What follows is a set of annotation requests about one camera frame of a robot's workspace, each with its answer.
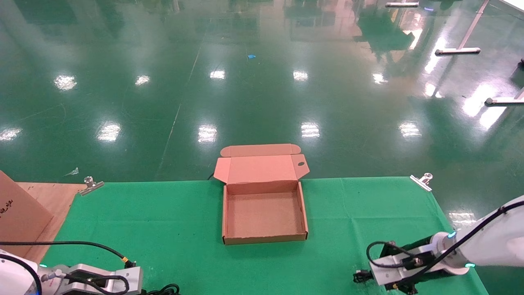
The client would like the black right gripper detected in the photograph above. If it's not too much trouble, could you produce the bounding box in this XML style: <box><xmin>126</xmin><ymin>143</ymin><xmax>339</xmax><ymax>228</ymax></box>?
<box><xmin>385</xmin><ymin>283</ymin><xmax>419</xmax><ymax>295</ymax></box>

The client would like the open brown cardboard box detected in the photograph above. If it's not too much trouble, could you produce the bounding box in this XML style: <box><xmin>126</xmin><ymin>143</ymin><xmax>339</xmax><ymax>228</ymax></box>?
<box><xmin>213</xmin><ymin>143</ymin><xmax>310</xmax><ymax>245</ymax></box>

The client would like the silver binder clip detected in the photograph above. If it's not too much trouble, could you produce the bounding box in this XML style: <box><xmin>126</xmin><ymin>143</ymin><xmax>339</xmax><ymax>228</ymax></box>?
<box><xmin>79</xmin><ymin>176</ymin><xmax>104</xmax><ymax>196</ymax></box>
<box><xmin>410</xmin><ymin>173</ymin><xmax>434</xmax><ymax>192</ymax></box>

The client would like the white table foot bar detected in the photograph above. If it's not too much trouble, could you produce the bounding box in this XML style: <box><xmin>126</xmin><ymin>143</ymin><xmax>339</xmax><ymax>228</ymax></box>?
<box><xmin>485</xmin><ymin>87</ymin><xmax>524</xmax><ymax>106</ymax></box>

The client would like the green table cloth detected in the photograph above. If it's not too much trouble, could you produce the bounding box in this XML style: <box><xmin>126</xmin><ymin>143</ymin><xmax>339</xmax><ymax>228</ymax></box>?
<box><xmin>41</xmin><ymin>177</ymin><xmax>488</xmax><ymax>295</ymax></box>

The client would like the white table edge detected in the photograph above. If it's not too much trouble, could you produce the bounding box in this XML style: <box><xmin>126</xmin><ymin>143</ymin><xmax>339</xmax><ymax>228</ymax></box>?
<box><xmin>497</xmin><ymin>0</ymin><xmax>524</xmax><ymax>13</ymax></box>

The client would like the large brown printed carton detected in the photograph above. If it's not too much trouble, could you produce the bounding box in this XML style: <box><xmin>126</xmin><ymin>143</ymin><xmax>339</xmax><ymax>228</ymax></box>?
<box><xmin>0</xmin><ymin>170</ymin><xmax>54</xmax><ymax>259</ymax></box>

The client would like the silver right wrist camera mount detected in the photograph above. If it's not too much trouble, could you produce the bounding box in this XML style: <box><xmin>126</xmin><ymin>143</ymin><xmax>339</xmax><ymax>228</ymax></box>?
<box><xmin>370</xmin><ymin>245</ymin><xmax>436</xmax><ymax>286</ymax></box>

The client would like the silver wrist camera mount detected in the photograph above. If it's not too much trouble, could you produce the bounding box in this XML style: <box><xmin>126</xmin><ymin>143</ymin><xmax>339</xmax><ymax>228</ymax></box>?
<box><xmin>370</xmin><ymin>245</ymin><xmax>436</xmax><ymax>286</ymax></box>
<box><xmin>39</xmin><ymin>264</ymin><xmax>144</xmax><ymax>295</ymax></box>

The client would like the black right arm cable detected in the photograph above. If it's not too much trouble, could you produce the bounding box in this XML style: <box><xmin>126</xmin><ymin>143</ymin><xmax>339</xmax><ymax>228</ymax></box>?
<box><xmin>366</xmin><ymin>201</ymin><xmax>524</xmax><ymax>284</ymax></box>

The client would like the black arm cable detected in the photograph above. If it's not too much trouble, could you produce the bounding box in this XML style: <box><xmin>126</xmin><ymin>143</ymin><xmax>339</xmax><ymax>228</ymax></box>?
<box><xmin>366</xmin><ymin>201</ymin><xmax>524</xmax><ymax>284</ymax></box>
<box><xmin>0</xmin><ymin>241</ymin><xmax>136</xmax><ymax>269</ymax></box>

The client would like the white table leg with post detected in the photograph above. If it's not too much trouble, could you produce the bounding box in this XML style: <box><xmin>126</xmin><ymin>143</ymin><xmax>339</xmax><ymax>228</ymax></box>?
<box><xmin>435</xmin><ymin>0</ymin><xmax>490</xmax><ymax>56</ymax></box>

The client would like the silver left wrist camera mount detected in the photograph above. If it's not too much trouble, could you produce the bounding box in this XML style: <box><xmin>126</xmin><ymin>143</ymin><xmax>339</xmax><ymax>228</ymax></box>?
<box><xmin>39</xmin><ymin>264</ymin><xmax>144</xmax><ymax>295</ymax></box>

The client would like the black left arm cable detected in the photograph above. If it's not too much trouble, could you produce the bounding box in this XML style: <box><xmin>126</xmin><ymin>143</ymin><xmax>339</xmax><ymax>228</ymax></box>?
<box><xmin>0</xmin><ymin>241</ymin><xmax>136</xmax><ymax>269</ymax></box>

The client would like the black trailing cable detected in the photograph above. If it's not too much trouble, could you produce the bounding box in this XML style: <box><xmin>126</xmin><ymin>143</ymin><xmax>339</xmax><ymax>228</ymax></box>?
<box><xmin>0</xmin><ymin>253</ymin><xmax>42</xmax><ymax>295</ymax></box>

